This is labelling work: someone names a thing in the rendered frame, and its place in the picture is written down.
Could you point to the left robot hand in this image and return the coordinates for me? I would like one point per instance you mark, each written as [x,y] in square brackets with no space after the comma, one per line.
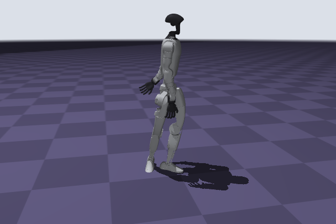
[148,86]

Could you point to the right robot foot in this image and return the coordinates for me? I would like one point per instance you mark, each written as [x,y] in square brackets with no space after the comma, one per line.
[149,165]

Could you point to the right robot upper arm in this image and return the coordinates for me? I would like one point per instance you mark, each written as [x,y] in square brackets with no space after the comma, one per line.
[168,49]

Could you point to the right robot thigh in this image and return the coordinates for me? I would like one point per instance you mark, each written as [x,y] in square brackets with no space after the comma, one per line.
[160,100]

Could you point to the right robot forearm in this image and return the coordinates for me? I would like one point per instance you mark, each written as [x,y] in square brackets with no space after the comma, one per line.
[169,84]

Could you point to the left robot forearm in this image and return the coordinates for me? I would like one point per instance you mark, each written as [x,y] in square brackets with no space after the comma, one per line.
[158,76]

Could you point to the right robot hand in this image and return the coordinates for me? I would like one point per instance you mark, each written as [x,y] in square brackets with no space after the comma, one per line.
[171,108]

